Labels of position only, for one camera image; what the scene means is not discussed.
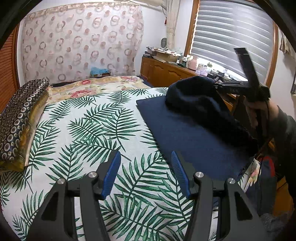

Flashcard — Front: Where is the navy t-shirt orange print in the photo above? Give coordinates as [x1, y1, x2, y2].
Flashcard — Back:
[137, 76, 258, 180]

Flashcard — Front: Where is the beige tied side curtain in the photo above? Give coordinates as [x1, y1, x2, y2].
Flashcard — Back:
[166, 0, 180, 50]

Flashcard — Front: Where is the person right hand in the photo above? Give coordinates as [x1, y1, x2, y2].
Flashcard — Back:
[243, 98, 279, 128]

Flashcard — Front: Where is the circle pattern curtain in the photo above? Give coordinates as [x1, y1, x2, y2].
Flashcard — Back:
[21, 2, 144, 83]

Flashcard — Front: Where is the cardboard box with clutter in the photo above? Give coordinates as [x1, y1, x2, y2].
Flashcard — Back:
[147, 46, 182, 62]

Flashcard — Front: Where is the floral blanket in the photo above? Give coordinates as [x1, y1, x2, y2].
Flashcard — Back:
[47, 76, 150, 104]

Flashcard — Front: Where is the small round fan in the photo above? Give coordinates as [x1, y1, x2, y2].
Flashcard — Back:
[161, 38, 167, 49]

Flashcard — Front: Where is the wooden louvered wardrobe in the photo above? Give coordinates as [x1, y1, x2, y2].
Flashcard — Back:
[0, 24, 20, 113]

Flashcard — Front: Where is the blue item on box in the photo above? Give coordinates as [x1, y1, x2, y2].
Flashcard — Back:
[90, 67, 110, 78]

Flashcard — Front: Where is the wooden sideboard cabinet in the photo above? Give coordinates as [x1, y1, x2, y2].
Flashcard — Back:
[140, 56, 239, 112]

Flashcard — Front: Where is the striped window blind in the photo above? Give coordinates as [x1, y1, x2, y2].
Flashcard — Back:
[190, 1, 273, 83]

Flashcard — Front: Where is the pink bottle on sideboard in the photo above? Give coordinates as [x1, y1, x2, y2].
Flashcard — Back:
[188, 56, 198, 71]

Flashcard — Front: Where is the palm leaf print sheet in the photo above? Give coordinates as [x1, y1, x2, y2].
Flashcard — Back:
[1, 88, 193, 240]

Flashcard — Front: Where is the folded dark patterned cloth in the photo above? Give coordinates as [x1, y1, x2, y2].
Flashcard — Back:
[0, 78, 49, 172]

